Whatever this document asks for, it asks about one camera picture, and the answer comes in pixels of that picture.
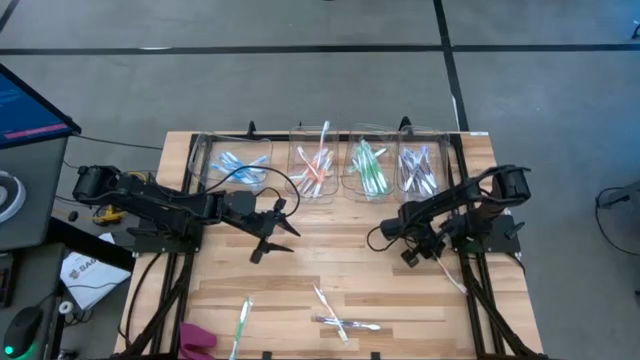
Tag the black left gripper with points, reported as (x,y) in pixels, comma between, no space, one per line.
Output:
(265,222)

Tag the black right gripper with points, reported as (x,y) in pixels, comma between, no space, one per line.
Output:
(422,240)

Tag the orange white toothbrush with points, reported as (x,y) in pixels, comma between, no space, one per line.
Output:
(306,182)
(302,187)
(321,175)
(306,162)
(452,277)
(330,312)
(317,185)
(322,140)
(315,172)
(310,176)

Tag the clear plastic bin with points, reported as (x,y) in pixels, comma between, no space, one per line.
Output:
(440,142)
(300,137)
(350,132)
(260,145)

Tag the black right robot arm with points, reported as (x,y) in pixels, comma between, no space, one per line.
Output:
(450,200)

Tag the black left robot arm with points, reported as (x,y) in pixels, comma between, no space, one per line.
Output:
(165,205)

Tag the pink cloth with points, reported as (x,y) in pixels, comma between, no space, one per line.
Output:
(195,342)

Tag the white printed paper sheet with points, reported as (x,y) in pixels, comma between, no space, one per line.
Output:
(95,280)

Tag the black desk base beam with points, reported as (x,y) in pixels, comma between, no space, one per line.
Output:
(90,245)

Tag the small black floor object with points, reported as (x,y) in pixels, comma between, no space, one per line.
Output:
(73,216)

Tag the small white tape roll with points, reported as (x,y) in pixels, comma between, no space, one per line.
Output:
(65,302)

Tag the grey desk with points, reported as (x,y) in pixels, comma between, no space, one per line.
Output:
(40,170)

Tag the large white round roll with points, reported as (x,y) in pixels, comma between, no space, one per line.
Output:
(21,197)

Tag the black computer mouse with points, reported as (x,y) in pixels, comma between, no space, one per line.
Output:
(22,330)

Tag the black keyboard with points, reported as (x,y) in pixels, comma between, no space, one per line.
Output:
(4,280)

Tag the monitor with blue screen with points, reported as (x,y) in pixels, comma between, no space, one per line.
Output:
(25,110)

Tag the black aluminium table frame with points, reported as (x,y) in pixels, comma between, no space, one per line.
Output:
(280,136)

